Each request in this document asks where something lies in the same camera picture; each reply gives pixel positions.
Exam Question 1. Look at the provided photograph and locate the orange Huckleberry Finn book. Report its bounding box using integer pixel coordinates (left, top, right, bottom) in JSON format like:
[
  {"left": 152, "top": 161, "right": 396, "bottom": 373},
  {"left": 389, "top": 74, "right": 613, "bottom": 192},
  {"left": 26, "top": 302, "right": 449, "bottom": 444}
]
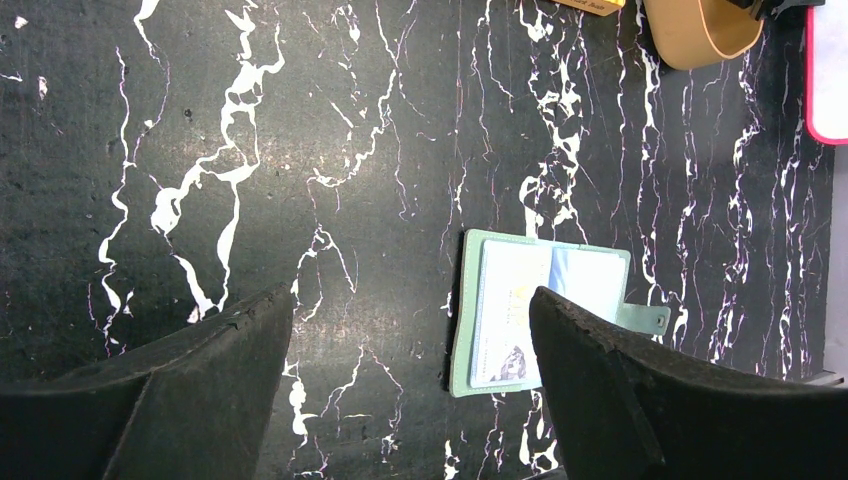
[{"left": 555, "top": 0, "right": 626, "bottom": 17}]

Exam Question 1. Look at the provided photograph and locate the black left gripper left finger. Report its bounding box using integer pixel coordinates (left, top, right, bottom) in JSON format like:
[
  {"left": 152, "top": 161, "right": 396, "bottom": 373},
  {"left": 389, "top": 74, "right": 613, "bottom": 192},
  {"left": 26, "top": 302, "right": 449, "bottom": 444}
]
[{"left": 1, "top": 284, "right": 293, "bottom": 479}]

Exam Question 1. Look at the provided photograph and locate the pink framed whiteboard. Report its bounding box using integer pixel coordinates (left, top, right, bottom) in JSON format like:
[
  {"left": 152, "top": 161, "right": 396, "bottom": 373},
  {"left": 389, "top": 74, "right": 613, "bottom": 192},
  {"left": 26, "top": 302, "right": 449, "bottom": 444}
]
[{"left": 805, "top": 0, "right": 847, "bottom": 145}]

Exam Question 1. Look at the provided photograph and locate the white VIP credit card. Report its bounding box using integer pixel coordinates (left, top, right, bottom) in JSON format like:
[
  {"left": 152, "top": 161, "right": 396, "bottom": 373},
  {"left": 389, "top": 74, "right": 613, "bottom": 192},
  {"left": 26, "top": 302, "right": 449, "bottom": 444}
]
[{"left": 470, "top": 240, "right": 552, "bottom": 389}]

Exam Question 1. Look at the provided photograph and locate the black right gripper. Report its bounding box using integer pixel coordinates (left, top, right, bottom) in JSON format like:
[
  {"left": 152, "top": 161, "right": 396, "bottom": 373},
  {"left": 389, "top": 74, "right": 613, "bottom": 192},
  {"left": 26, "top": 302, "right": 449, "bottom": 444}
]
[{"left": 728, "top": 0, "right": 825, "bottom": 20}]

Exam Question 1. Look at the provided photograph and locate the mint green card holder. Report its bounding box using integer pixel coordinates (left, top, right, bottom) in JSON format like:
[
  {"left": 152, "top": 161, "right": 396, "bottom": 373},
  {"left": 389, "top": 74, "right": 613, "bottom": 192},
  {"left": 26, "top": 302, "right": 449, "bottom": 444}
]
[{"left": 449, "top": 229, "right": 671, "bottom": 398}]

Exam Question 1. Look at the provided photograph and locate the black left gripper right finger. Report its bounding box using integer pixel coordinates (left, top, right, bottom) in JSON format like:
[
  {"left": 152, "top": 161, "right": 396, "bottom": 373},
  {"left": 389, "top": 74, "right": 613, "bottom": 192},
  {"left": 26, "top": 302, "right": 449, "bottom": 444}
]
[{"left": 529, "top": 287, "right": 847, "bottom": 479}]

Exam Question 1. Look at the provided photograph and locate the tan oval tray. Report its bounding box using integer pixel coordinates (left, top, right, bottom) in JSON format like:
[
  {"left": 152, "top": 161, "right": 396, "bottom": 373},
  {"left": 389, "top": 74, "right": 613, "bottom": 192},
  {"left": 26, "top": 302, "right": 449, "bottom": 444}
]
[{"left": 643, "top": 0, "right": 764, "bottom": 70}]

